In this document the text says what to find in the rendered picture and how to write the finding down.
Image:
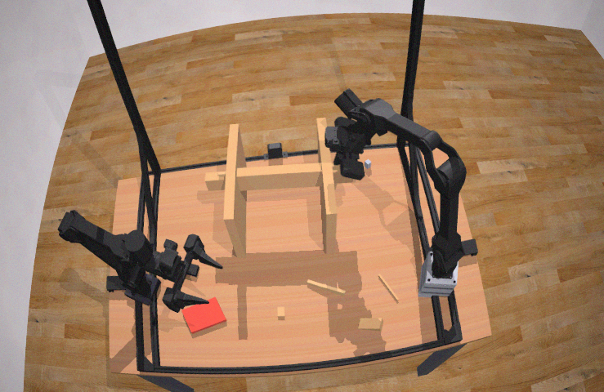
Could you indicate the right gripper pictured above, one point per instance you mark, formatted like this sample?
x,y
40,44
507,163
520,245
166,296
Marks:
x,y
173,298

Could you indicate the red flat block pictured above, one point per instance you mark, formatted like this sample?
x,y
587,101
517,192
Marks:
x,y
200,317

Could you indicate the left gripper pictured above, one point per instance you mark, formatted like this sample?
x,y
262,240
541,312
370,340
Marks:
x,y
349,167

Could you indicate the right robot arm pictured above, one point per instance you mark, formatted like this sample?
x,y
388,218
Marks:
x,y
112,249

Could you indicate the tan wooden board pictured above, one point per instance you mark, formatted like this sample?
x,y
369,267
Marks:
x,y
235,200
327,190

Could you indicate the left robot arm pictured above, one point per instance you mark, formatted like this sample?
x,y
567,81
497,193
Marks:
x,y
448,180

